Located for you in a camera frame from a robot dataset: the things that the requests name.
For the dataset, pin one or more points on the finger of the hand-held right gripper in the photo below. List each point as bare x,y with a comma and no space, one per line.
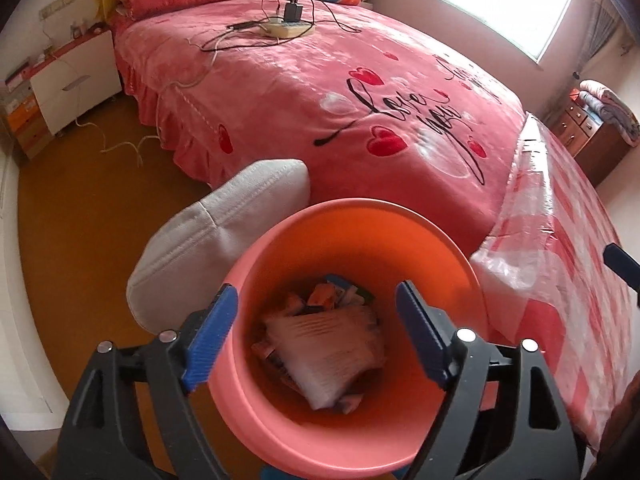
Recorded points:
622,266

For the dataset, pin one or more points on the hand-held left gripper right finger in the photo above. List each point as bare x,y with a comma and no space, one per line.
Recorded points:
420,330

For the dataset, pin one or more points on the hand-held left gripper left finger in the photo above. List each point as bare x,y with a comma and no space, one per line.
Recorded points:
212,335

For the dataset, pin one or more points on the white plastic bag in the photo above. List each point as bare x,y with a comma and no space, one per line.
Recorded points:
325,355

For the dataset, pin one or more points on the orange plastic bin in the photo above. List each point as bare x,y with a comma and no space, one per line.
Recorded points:
350,240

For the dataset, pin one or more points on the green white wrapper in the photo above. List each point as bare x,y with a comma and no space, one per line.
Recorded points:
360,296

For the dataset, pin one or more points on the white padded cushion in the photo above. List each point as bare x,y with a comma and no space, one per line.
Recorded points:
200,240

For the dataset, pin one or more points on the orange snack wrapper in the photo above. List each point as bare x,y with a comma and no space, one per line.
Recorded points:
322,295

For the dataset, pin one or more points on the brown wooden cabinet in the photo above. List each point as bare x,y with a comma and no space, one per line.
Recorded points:
600,150

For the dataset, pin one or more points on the folded blankets pile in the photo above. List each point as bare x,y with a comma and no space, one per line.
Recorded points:
610,102

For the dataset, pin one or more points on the grey patterned curtain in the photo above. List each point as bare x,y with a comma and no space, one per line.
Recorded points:
597,30

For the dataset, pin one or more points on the orange storage box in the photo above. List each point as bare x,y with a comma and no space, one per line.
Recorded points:
25,130

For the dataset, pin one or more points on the white nightstand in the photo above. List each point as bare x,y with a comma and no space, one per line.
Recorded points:
75,85

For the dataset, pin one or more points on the window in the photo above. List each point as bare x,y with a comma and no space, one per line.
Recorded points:
500,5

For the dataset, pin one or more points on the white power strip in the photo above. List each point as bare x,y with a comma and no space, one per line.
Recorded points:
287,30

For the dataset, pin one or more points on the black charger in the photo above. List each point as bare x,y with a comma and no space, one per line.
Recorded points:
292,12

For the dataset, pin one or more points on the pink folded blanket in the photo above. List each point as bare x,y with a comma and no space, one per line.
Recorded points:
175,0

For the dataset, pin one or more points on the wall socket panel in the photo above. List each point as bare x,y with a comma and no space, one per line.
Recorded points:
57,6

